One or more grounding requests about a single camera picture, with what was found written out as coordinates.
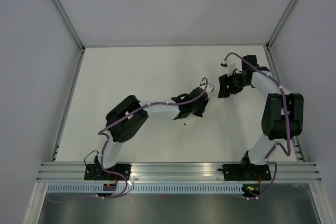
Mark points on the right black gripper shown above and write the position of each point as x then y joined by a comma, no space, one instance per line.
224,81

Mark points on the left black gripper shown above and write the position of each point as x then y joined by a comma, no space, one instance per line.
199,113

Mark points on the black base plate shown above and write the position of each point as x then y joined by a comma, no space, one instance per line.
94,172
236,172

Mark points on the left aluminium frame post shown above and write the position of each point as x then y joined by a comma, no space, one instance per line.
68,24

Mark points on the white cloth napkin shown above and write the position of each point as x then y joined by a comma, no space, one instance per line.
215,103

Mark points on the white slotted cable duct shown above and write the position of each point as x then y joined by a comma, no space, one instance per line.
147,188

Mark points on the aluminium mounting rail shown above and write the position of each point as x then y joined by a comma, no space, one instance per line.
208,172

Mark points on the right aluminium frame post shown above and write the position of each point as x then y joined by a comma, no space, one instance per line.
289,8

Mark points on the aluminium frame post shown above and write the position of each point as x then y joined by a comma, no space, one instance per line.
68,24
289,8

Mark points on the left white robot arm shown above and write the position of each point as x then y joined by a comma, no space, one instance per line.
126,119

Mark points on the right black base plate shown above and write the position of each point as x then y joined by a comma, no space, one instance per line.
236,172

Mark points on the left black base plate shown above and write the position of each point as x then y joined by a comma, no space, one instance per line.
94,172

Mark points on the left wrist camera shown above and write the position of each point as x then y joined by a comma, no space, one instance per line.
208,87

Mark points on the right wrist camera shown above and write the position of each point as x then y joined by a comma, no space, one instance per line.
229,66

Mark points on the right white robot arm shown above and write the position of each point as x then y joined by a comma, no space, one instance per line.
283,112

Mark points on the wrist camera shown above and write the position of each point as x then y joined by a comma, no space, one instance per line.
208,87
229,66

